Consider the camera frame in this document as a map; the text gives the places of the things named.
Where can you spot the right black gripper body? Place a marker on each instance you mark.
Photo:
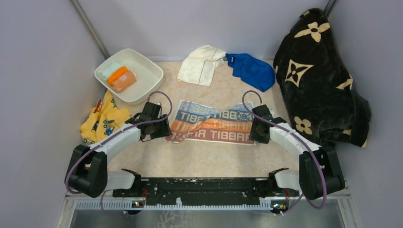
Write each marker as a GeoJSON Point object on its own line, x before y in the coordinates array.
{"type": "Point", "coordinates": [255, 134]}

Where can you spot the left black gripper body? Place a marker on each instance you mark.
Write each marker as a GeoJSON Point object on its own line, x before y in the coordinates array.
{"type": "Point", "coordinates": [160, 129]}

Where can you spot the rabbit print striped towel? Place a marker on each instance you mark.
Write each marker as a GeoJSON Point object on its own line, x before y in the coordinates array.
{"type": "Point", "coordinates": [194, 121]}

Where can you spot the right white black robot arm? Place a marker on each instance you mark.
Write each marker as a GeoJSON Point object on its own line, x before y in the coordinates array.
{"type": "Point", "coordinates": [319, 172]}

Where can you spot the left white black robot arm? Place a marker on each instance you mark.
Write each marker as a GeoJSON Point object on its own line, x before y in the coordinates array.
{"type": "Point", "coordinates": [88, 172]}

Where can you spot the yellow cartoon print towel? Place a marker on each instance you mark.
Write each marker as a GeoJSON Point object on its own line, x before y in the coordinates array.
{"type": "Point", "coordinates": [103, 120]}

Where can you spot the blue towel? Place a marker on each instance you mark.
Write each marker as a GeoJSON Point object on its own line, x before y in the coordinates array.
{"type": "Point", "coordinates": [252, 71]}

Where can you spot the orange rolled towel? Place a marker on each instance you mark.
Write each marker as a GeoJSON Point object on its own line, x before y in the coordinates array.
{"type": "Point", "coordinates": [121, 79]}

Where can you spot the white square plastic basin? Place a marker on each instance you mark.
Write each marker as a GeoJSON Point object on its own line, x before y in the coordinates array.
{"type": "Point", "coordinates": [149, 75]}

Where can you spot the light green rolled towel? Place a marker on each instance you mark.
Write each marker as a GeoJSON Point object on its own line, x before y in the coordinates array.
{"type": "Point", "coordinates": [107, 71]}

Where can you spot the black floral pattern blanket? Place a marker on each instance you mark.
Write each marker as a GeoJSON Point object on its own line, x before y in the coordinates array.
{"type": "Point", "coordinates": [316, 86]}

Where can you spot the cream white towel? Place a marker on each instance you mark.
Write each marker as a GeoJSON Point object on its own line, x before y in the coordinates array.
{"type": "Point", "coordinates": [198, 68]}

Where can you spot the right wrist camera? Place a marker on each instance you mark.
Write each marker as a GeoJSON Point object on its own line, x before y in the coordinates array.
{"type": "Point", "coordinates": [263, 111]}

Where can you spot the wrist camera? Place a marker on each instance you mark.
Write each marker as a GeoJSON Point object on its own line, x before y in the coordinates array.
{"type": "Point", "coordinates": [263, 111]}
{"type": "Point", "coordinates": [151, 111]}

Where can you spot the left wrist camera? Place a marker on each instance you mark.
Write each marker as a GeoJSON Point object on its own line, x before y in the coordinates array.
{"type": "Point", "coordinates": [151, 111]}

